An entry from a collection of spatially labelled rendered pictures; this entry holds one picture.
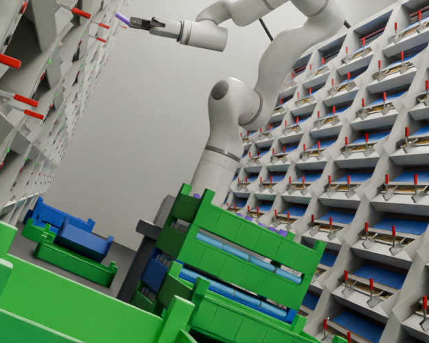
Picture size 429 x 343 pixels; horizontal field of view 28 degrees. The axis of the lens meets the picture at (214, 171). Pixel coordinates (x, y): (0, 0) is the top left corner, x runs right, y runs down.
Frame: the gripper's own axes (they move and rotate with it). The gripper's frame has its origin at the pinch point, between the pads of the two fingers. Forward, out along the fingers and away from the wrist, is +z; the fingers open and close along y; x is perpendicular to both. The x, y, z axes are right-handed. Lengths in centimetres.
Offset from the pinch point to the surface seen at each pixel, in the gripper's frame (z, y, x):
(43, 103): 23, 46, 36
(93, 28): 13.6, -23.6, 0.2
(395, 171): -108, -23, 33
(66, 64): 19, 47, 25
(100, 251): -3, -34, 81
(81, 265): 4, -22, 86
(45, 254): 17, -22, 84
